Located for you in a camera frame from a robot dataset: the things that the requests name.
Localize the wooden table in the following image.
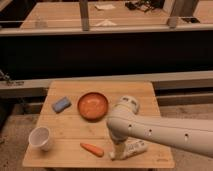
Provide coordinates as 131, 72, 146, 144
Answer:
23, 81, 174, 169

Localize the blue sponge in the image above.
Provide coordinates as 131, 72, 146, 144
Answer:
52, 97, 71, 113

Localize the orange round bowl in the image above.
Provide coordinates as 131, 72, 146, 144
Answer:
77, 92, 109, 121

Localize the folded white paper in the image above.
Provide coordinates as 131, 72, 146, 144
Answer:
95, 19, 117, 27

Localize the grey metal post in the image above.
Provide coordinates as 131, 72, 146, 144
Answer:
79, 0, 90, 31
167, 0, 199, 28

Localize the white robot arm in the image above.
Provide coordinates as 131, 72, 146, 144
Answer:
106, 96, 213, 158

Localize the white plastic bottle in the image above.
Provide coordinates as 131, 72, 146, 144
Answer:
109, 140, 148, 160

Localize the white paper cup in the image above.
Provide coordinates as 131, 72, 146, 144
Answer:
28, 127, 53, 151

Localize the black cables bundle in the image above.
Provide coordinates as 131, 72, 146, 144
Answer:
124, 0, 165, 13

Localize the grey metal post right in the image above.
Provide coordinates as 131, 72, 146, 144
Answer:
167, 0, 199, 28

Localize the white paper sheet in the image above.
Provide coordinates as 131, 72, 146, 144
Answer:
95, 4, 116, 10

